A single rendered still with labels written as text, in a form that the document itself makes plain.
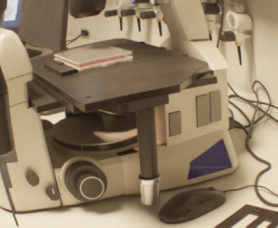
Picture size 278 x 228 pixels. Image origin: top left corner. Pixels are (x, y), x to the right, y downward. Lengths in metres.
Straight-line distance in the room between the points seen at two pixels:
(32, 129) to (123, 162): 0.16
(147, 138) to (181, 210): 0.12
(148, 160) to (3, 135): 0.55
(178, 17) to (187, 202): 0.33
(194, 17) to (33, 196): 0.43
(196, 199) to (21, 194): 0.27
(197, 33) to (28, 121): 0.35
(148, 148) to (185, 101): 0.12
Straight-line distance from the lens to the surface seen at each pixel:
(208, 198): 0.74
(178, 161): 0.82
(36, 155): 0.74
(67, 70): 0.73
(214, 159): 0.85
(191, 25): 0.89
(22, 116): 0.72
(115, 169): 0.80
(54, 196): 0.76
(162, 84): 0.64
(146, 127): 0.72
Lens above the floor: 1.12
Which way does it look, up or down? 18 degrees down
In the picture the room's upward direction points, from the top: 4 degrees counter-clockwise
